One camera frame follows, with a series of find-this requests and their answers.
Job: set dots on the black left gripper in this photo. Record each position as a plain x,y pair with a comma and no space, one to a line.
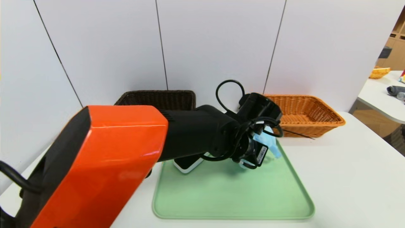
260,154

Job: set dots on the light blue bath loofah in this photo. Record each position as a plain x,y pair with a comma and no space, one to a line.
274,148

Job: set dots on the black and white eraser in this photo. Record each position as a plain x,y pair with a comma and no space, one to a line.
186,166

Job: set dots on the orange and black left arm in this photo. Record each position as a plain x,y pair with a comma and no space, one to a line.
110,158

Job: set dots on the orange wicker basket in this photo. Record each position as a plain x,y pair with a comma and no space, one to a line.
310,110

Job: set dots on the dark brown wicker basket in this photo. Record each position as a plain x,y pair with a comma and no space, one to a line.
158,98

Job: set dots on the small yellow wicker basket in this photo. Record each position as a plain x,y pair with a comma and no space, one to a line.
379,73

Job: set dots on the green plastic tray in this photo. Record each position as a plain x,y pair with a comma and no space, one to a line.
227,196

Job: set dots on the white side table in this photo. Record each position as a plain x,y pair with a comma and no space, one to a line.
376,98

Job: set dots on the dark woven stool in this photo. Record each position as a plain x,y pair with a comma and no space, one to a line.
397,141

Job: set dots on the grey rolled cloth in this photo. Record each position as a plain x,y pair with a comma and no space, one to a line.
395,91

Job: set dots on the clear plastic object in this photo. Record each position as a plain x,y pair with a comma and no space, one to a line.
401,96

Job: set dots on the dark grey box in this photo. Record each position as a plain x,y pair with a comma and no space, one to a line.
385,53

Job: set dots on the red and yellow item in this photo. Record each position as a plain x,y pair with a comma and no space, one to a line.
402,78

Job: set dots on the wooden shelf unit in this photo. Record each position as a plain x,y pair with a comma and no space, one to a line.
397,53

